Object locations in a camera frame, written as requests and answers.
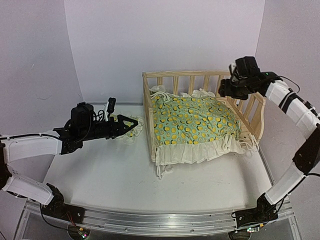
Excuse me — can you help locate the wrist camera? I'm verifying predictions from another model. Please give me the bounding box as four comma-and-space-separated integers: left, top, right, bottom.
228, 62, 240, 83
103, 97, 116, 122

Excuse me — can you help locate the lemon print bed cushion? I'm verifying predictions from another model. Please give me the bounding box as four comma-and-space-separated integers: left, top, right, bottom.
149, 85, 259, 179

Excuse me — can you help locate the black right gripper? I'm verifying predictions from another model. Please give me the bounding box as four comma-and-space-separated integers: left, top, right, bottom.
216, 78, 256, 101

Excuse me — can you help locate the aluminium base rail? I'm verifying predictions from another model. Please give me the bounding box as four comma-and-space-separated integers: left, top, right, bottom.
14, 199, 302, 240

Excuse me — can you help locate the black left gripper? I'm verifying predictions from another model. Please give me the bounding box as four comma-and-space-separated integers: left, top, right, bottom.
79, 114, 138, 142

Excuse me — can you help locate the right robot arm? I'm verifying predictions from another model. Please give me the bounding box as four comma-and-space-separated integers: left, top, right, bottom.
218, 56, 320, 230

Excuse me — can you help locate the wooden pet bed frame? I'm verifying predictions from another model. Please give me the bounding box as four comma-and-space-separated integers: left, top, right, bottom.
142, 70, 266, 162

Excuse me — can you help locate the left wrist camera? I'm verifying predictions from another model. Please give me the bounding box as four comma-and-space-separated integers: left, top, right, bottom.
103, 97, 116, 122

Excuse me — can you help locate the small lemon print pillow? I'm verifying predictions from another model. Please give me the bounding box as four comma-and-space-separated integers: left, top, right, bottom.
115, 115, 145, 145

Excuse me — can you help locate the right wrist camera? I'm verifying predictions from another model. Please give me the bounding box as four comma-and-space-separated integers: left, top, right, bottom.
228, 62, 240, 83

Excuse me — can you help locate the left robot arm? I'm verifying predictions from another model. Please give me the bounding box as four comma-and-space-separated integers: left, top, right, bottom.
0, 97, 139, 224

